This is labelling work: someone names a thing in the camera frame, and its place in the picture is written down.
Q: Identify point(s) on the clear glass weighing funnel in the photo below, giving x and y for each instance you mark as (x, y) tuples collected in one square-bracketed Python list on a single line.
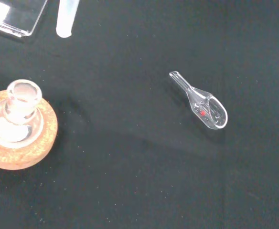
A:
[(198, 101)]

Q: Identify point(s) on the black bench cloth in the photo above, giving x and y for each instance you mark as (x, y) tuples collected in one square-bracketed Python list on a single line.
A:
[(139, 179)]

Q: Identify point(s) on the clear acrylic funnel stand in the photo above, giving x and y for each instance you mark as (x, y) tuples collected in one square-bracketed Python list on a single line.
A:
[(15, 14)]

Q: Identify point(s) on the round-bottom glass flask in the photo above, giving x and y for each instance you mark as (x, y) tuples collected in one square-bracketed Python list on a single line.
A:
[(22, 95)]

